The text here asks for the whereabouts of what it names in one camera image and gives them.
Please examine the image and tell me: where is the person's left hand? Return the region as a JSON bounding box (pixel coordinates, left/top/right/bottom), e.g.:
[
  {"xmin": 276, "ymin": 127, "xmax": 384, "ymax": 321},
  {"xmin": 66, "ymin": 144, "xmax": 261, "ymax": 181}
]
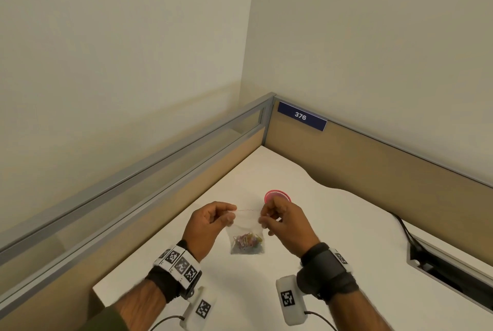
[{"xmin": 181, "ymin": 202, "xmax": 238, "ymax": 262}]

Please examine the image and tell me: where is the person's right hand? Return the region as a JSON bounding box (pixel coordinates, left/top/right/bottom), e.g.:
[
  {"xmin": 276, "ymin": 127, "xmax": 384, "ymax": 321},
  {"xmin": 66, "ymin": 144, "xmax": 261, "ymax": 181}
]
[{"xmin": 258, "ymin": 195, "xmax": 310, "ymax": 258}]

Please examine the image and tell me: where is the small clear plastic bag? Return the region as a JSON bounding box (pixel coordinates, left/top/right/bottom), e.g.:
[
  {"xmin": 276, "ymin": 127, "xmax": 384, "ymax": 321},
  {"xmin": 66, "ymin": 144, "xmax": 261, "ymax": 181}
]
[{"xmin": 230, "ymin": 207, "xmax": 267, "ymax": 256}]

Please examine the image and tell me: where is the person's left forearm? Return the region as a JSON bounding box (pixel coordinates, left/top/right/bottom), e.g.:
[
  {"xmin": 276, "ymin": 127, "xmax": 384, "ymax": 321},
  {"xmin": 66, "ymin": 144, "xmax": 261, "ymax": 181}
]
[{"xmin": 113, "ymin": 279, "xmax": 168, "ymax": 326}]

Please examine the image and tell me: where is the red cup with paper label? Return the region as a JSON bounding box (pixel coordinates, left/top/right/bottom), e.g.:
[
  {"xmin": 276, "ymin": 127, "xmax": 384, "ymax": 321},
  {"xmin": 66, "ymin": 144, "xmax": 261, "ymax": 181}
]
[{"xmin": 264, "ymin": 189, "xmax": 292, "ymax": 204}]

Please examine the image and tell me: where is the left wristband with marker tags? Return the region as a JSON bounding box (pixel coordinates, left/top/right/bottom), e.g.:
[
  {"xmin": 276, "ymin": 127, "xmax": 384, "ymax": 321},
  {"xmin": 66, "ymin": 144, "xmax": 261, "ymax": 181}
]
[{"xmin": 145, "ymin": 240, "xmax": 203, "ymax": 303}]

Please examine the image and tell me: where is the right wristband with marker tag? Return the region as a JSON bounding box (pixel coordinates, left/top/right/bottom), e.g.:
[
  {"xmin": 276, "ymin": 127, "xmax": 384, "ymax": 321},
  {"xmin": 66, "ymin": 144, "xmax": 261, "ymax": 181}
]
[{"xmin": 295, "ymin": 242, "xmax": 359, "ymax": 304}]

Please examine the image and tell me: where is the beige partition with glass strip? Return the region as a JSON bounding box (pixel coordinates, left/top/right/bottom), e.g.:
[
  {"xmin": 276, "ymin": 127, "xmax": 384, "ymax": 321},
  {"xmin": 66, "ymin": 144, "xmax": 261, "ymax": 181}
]
[{"xmin": 0, "ymin": 92, "xmax": 276, "ymax": 331}]

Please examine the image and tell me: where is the beige partition panel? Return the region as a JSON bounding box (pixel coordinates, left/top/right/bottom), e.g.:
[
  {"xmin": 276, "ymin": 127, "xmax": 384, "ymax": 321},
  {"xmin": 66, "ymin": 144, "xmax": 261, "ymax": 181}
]
[{"xmin": 263, "ymin": 95, "xmax": 493, "ymax": 245}]

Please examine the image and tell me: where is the blue sign plate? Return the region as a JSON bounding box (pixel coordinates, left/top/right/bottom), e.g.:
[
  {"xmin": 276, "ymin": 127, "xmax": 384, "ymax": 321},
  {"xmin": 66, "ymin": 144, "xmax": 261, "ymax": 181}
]
[{"xmin": 277, "ymin": 101, "xmax": 328, "ymax": 132}]

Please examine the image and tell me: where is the olive green sleeve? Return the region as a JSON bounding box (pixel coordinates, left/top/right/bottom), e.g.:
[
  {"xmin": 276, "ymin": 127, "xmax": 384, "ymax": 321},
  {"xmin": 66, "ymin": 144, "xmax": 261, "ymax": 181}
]
[{"xmin": 83, "ymin": 305, "xmax": 130, "ymax": 331}]

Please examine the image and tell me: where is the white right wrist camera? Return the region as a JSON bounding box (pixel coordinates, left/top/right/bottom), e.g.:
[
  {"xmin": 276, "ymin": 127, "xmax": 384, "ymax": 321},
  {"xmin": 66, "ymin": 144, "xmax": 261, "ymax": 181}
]
[{"xmin": 275, "ymin": 275, "xmax": 308, "ymax": 327}]

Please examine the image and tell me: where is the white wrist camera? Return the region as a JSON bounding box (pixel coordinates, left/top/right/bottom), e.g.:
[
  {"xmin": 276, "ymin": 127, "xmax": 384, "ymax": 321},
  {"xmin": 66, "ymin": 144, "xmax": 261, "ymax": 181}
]
[
  {"xmin": 275, "ymin": 275, "xmax": 308, "ymax": 327},
  {"xmin": 180, "ymin": 286, "xmax": 216, "ymax": 331}
]

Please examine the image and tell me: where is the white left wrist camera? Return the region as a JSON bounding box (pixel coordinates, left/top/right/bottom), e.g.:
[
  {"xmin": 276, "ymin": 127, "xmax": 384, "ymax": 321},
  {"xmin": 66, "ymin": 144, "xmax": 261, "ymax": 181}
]
[{"xmin": 180, "ymin": 286, "xmax": 216, "ymax": 331}]

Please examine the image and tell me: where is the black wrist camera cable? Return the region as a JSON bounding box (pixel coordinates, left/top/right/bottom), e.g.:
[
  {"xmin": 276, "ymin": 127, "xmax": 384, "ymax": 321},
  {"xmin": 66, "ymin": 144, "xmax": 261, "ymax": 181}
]
[
  {"xmin": 148, "ymin": 315, "xmax": 185, "ymax": 331},
  {"xmin": 304, "ymin": 310, "xmax": 339, "ymax": 331}
]

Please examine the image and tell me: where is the desk cable tray opening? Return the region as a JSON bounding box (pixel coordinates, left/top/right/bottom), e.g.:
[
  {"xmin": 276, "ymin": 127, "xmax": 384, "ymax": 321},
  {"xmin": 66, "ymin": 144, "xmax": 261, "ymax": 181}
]
[{"xmin": 406, "ymin": 236, "xmax": 493, "ymax": 314}]

